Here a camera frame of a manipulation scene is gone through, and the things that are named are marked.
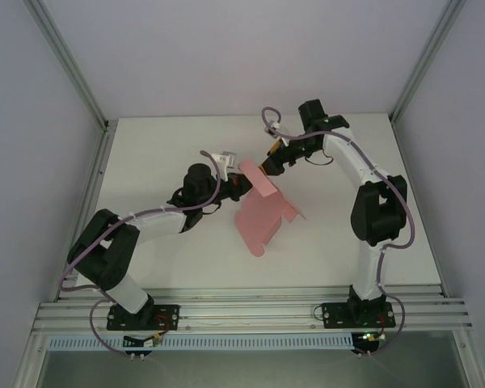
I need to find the pink paper box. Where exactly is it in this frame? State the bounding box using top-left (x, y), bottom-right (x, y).
top-left (233, 158), bottom-right (308, 258)

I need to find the small circuit board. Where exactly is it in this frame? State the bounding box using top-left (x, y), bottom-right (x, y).
top-left (354, 331), bottom-right (388, 345)
top-left (123, 333), bottom-right (163, 349)

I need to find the grey metal sheet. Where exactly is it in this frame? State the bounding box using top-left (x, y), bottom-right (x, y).
top-left (36, 349), bottom-right (470, 388)

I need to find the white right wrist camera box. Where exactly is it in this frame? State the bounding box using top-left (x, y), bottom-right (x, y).
top-left (264, 119), bottom-right (290, 149)

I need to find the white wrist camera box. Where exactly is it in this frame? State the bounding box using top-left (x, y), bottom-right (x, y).
top-left (211, 150), bottom-right (239, 179)
top-left (264, 119), bottom-right (290, 149)

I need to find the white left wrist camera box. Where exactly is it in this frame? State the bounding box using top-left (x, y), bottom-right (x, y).
top-left (211, 150), bottom-right (239, 179)

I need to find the purple cable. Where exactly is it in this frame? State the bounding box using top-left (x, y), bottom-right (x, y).
top-left (260, 106), bottom-right (415, 357)
top-left (59, 150), bottom-right (223, 356)

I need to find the aluminium table side rail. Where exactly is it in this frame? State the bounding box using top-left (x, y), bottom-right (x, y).
top-left (54, 120), bottom-right (115, 302)
top-left (390, 119), bottom-right (446, 296)

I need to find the aluminium mounting rail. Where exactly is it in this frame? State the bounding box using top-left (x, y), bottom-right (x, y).
top-left (32, 285), bottom-right (470, 337)

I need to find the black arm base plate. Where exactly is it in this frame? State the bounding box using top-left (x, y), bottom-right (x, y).
top-left (106, 302), bottom-right (182, 332)
top-left (320, 301), bottom-right (397, 329)

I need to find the aluminium frame post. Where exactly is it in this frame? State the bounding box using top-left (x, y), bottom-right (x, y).
top-left (390, 0), bottom-right (470, 127)
top-left (30, 0), bottom-right (115, 133)

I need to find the pale blue slotted cable duct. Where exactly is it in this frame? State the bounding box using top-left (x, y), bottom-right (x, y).
top-left (48, 333), bottom-right (355, 352)

